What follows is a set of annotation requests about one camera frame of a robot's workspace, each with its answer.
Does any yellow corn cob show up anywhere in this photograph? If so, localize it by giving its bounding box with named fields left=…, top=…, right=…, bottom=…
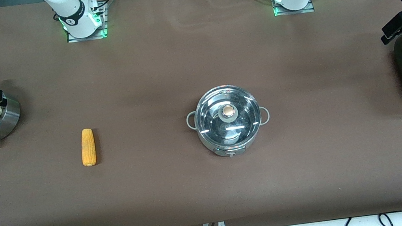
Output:
left=78, top=128, right=99, bottom=168

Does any glass pot lid with knob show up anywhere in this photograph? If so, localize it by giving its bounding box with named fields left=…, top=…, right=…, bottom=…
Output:
left=190, top=80, right=266, bottom=150

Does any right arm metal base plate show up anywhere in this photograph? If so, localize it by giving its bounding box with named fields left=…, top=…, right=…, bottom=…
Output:
left=62, top=2, right=111, bottom=44

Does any stainless steel pot with handles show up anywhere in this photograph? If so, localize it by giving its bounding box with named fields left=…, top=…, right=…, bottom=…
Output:
left=182, top=79, right=276, bottom=164

